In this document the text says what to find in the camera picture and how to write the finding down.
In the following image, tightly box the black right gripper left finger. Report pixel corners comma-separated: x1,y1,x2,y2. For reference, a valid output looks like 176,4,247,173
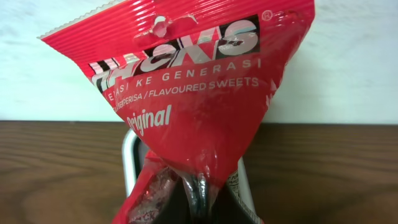
158,179,191,224

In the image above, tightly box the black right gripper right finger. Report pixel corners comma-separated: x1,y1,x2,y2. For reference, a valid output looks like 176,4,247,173
211,185,249,224

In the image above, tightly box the red snack bag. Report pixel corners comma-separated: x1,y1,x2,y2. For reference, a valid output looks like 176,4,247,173
37,0,317,224

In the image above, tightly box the white barcode scanner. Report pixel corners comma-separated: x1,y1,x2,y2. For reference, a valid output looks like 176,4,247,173
113,130,263,224

